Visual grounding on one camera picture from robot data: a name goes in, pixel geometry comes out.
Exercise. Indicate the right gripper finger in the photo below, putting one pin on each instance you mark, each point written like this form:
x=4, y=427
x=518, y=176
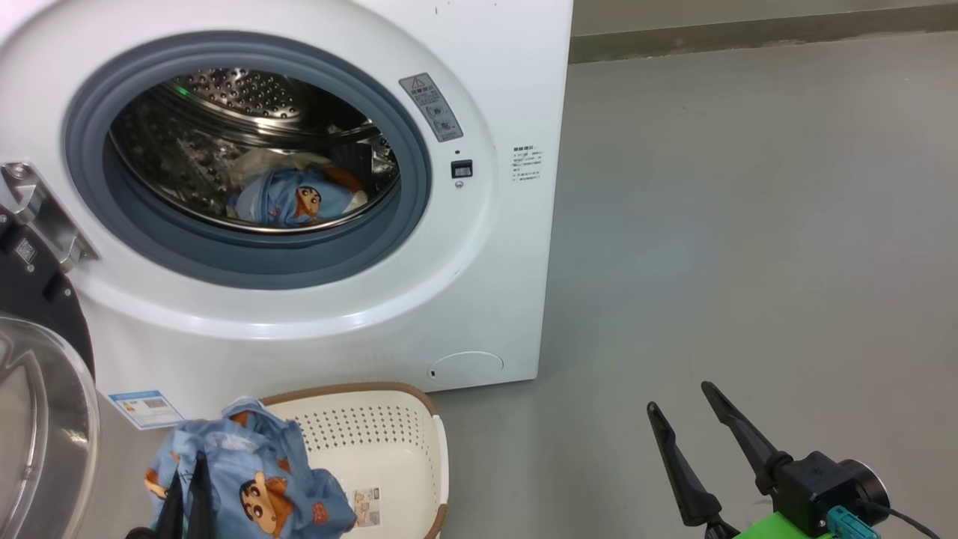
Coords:
x=752, y=449
x=685, y=479

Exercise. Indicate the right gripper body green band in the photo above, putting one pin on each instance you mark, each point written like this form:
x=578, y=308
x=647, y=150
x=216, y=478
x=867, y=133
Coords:
x=771, y=530

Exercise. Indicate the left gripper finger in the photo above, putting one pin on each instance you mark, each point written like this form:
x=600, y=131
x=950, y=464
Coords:
x=174, y=509
x=200, y=501

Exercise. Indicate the blue cartoon print garment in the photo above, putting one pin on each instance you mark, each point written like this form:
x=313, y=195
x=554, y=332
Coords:
x=254, y=464

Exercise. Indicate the dark round washer door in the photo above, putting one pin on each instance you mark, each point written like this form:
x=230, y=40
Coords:
x=45, y=449

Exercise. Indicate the light blue cream orange garment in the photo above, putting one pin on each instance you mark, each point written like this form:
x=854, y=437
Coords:
x=277, y=198

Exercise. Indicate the white front-load washing machine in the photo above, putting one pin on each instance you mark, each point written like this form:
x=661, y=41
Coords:
x=486, y=262

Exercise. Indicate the silver door hinge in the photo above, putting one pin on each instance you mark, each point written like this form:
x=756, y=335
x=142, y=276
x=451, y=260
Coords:
x=45, y=213

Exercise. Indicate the black door latch socket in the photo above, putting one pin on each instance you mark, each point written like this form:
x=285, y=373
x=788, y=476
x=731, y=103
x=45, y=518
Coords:
x=462, y=168

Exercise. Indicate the blue energy label sticker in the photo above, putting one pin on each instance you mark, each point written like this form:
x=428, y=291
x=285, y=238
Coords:
x=146, y=409

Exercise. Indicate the paper basket label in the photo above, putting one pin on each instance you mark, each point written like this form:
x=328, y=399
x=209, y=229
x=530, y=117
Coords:
x=366, y=507

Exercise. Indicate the cream perforated laundry basket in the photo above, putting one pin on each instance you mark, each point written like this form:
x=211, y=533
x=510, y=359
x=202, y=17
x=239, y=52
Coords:
x=374, y=449

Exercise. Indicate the round drain filter cover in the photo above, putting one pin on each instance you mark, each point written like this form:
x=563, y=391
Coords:
x=465, y=366

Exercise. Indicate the grey warning sticker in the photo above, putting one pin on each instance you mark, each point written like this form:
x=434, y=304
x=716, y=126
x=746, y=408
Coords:
x=432, y=107

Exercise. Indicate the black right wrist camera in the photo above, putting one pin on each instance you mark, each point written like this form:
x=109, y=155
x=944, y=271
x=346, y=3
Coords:
x=816, y=486

